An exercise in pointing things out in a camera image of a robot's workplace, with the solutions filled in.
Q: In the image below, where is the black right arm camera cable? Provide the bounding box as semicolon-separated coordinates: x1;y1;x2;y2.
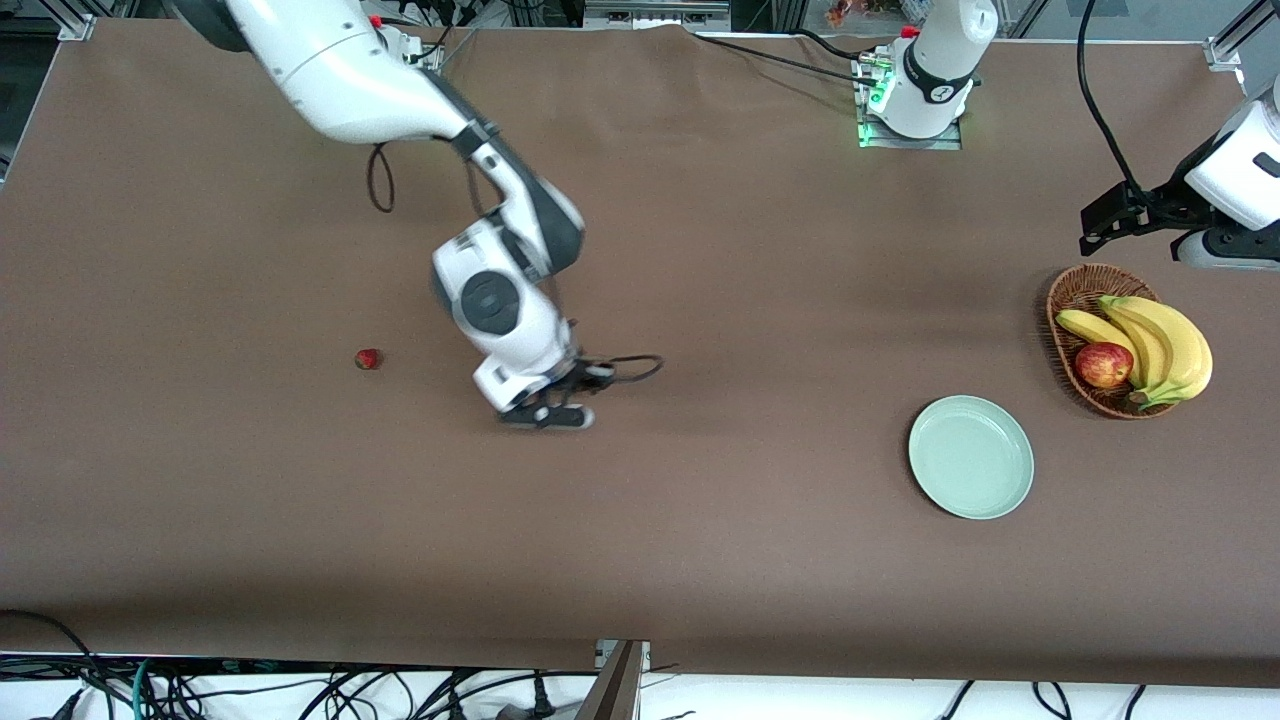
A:
367;120;664;385

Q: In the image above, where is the grey metal device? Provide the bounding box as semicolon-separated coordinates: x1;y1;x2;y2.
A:
583;0;732;31

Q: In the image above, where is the large table cover sheet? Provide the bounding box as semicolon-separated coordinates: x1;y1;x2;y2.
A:
0;18;1280;691

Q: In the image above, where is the red yellow apple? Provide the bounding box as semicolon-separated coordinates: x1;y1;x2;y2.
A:
1074;341;1136;390

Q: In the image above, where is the light green round plate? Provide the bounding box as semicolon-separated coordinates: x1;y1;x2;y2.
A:
908;395;1035;521

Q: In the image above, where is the metal stand bracket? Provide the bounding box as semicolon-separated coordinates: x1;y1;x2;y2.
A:
594;638;652;673

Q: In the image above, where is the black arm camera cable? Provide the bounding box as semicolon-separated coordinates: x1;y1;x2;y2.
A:
1076;0;1141;193
367;120;664;385

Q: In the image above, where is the orange red background object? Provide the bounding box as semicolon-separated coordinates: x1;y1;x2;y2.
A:
825;0;906;29

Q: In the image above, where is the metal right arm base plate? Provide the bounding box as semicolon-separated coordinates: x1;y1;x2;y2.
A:
398;28;447;73

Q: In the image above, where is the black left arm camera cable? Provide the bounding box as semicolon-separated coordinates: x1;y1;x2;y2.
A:
1076;0;1141;193

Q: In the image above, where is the brown wicker basket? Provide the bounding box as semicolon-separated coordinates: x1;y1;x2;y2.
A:
1046;263;1191;420

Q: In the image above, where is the brown stand post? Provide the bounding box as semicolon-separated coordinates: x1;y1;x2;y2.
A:
575;640;646;720

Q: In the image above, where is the black base cable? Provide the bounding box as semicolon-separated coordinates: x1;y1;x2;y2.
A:
793;27;866;61
688;33;883;85

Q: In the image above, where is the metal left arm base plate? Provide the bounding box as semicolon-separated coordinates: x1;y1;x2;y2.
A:
853;55;964;152

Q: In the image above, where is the yellow banana bunch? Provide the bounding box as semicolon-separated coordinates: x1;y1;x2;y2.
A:
1056;295;1214;411

